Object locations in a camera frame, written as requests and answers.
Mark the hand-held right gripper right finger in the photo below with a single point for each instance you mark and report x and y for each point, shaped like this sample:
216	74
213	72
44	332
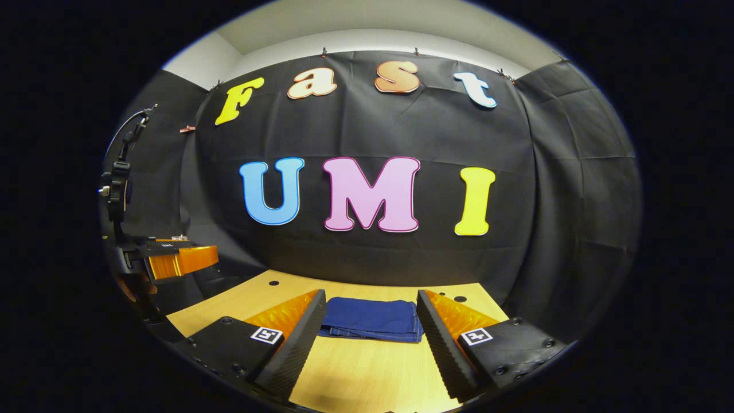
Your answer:
441	344

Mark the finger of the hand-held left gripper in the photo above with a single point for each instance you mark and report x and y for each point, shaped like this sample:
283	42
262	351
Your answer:
186	263
160	248

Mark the blue jeans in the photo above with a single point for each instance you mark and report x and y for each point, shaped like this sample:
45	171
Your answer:
373	318

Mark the black backdrop cloth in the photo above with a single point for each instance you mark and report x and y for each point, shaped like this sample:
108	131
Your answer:
367	126

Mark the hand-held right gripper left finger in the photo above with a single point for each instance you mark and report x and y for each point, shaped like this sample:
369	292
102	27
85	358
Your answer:
298	344

